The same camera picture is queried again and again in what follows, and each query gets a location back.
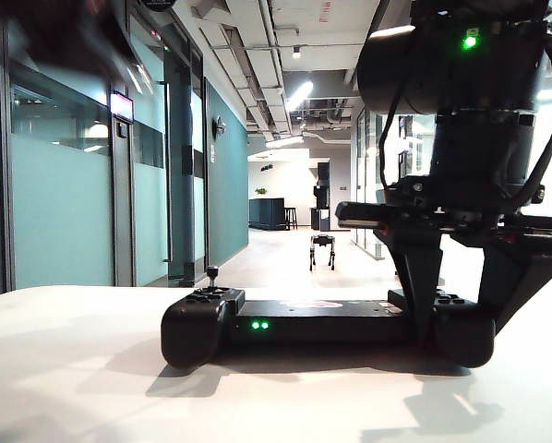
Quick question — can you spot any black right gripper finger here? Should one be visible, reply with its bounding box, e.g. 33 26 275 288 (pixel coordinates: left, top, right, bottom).
381 230 444 346
476 243 552 337

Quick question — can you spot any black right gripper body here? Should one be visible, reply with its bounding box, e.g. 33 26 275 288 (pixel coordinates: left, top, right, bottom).
334 174 552 248

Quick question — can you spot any black dual-joystick remote control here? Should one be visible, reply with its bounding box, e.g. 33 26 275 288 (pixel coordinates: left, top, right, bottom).
160 265 497 369

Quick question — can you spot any black quadruped robot dog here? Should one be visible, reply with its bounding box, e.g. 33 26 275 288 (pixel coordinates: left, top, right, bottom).
308 233 337 272

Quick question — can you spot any black bin with white label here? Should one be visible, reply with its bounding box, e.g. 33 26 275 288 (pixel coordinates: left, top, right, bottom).
310 207 332 232

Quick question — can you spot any tall black cabinet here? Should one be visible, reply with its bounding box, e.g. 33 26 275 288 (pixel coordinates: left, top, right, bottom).
313 161 332 209

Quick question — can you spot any dark counter with white top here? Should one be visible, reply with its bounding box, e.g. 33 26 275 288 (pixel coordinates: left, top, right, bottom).
247 196 290 231

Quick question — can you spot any low linear ceiling light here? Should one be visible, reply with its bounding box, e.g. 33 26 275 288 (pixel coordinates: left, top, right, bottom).
265 135 305 150

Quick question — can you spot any long linear ceiling light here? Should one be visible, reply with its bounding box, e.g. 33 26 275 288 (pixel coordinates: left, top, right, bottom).
284 81 314 112

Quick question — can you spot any lit room display panel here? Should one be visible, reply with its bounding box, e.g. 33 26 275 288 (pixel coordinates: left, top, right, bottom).
109 91 135 124

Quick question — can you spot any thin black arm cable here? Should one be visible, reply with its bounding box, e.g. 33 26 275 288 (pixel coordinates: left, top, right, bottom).
377 87 404 188

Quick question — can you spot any long vertical door handle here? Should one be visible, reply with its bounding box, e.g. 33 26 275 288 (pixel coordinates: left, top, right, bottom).
158 80 174 264

